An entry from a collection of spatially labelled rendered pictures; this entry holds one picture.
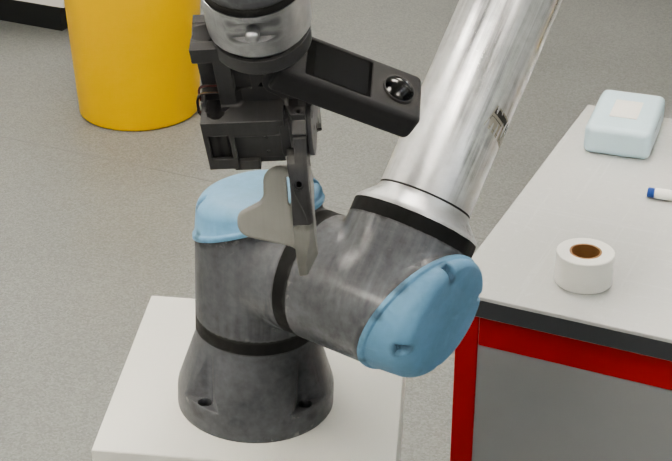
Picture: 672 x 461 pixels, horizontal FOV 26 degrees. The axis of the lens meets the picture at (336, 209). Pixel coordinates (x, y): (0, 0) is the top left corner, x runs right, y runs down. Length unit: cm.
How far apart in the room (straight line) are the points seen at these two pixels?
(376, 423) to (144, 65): 265
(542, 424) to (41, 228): 198
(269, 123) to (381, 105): 8
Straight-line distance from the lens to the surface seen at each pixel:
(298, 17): 101
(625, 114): 215
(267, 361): 134
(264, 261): 127
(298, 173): 107
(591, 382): 177
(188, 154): 390
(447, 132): 126
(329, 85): 105
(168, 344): 151
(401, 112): 107
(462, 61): 128
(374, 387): 145
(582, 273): 175
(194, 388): 138
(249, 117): 107
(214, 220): 128
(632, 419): 178
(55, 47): 469
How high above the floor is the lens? 165
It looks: 27 degrees down
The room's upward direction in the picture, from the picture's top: straight up
